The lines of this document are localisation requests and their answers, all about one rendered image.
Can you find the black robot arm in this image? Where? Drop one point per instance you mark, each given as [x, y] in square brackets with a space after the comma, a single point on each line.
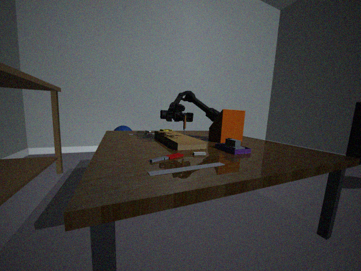
[211, 113]

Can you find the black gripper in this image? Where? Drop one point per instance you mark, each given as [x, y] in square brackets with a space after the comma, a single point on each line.
[179, 116]

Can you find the purple rectangular tray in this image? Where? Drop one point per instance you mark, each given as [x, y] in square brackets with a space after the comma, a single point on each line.
[230, 150]

